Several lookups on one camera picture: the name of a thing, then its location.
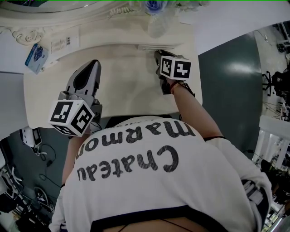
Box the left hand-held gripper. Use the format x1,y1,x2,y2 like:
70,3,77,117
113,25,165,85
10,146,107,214
48,60,103,137

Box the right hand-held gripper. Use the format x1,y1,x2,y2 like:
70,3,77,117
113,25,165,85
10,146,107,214
155,49,191,95

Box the small cream drawer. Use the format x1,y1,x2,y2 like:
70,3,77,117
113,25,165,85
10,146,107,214
137,42,183,52

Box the cream ornate dressing table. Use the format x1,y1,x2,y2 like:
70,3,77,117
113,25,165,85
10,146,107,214
0,0,204,130

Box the person's right forearm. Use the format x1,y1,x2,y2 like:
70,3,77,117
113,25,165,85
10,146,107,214
171,82,227,142

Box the person's left forearm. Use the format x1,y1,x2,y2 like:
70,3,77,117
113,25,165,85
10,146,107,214
61,133,91,186

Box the clear glass vase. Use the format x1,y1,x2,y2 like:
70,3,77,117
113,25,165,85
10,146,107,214
147,15,169,39

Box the white paper label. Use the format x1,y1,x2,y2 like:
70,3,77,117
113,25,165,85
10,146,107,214
49,34,80,54

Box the black trousers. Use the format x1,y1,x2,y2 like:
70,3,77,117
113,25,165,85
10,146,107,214
106,115,177,127

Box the blue printed packet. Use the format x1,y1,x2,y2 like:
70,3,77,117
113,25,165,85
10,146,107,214
24,43,49,75

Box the blue white flower bouquet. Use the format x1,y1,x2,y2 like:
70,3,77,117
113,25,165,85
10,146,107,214
107,0,210,20

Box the white device with screen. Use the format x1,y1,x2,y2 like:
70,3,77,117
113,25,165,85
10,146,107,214
19,126,43,148

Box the white printed shirt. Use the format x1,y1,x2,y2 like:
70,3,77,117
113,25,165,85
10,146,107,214
48,115,272,232

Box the black office chair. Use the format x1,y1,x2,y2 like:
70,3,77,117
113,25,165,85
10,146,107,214
261,68,290,98

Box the white shelving rack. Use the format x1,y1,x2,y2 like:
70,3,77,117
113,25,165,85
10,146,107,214
258,115,290,169

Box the red string bracelet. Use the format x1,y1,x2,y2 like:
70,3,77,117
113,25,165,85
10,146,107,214
170,81,185,94

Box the oval mirror cream ornate frame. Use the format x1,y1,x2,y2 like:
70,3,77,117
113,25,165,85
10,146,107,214
0,0,114,47

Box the black floor cable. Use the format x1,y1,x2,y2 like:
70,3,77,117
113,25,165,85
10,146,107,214
35,144,57,168

